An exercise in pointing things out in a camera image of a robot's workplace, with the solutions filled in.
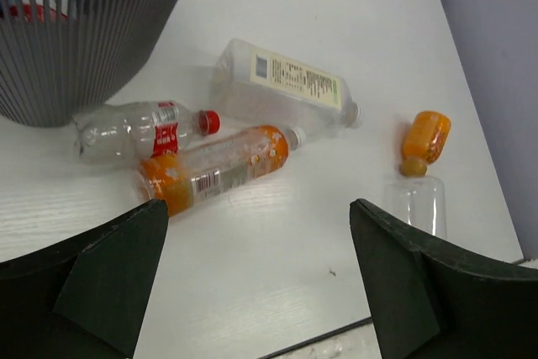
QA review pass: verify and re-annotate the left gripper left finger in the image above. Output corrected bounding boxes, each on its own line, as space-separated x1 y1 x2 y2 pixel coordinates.
1 199 169 358

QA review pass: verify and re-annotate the orange juice bottle white cap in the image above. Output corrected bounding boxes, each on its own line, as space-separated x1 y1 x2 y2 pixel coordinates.
137 125 307 217

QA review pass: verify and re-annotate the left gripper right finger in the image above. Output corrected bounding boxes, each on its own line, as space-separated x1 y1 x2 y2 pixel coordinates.
350 199 537 358

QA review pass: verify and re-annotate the clear jar silver lid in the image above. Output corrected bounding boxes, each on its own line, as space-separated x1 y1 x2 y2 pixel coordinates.
382 176 447 239

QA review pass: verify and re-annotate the large clear beige-label bottle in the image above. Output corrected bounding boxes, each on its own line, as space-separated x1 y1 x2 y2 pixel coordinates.
209 39 361 139

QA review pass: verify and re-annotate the grey mesh waste bin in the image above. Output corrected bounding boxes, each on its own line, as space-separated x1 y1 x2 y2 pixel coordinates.
1 0 177 128

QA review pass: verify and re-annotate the small red-label cola bottle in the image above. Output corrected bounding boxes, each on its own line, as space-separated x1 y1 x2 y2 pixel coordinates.
72 100 220 165

